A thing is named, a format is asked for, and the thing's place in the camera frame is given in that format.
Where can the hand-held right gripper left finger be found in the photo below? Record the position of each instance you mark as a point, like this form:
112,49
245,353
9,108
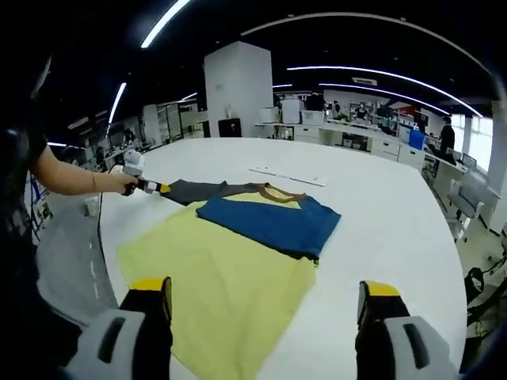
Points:
130,340

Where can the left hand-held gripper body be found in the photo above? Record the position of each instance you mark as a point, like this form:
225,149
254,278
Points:
134,164

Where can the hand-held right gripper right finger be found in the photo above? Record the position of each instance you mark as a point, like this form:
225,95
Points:
392,344

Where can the yellow garment with coloured sleeves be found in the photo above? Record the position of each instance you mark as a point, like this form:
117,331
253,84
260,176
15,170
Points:
222,269

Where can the person's left hand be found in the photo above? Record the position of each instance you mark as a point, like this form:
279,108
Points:
126,185

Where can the ceiling light strip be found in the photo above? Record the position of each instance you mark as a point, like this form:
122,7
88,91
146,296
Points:
162,24
117,102

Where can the black cabinet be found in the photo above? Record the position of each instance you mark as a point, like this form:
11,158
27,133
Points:
229,127

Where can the black bag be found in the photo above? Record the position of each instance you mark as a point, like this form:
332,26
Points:
474,285

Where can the grey mesh chair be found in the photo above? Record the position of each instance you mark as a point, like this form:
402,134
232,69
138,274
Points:
67,257

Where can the white printer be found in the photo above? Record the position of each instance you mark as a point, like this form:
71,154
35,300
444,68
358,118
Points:
268,115

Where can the person's dark shirt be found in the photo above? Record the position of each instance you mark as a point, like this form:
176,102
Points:
16,257

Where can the tall white appliance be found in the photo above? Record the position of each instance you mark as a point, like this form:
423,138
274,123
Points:
290,111

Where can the white storage box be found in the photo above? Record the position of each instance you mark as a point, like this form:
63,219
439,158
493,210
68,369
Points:
311,118

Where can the long white counter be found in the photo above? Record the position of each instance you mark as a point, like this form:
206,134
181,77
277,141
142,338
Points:
380,142

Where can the blue storage bin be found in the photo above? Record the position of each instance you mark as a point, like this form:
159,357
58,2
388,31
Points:
416,139

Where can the long curved ceiling light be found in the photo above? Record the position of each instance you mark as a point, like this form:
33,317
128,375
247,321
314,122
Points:
356,69

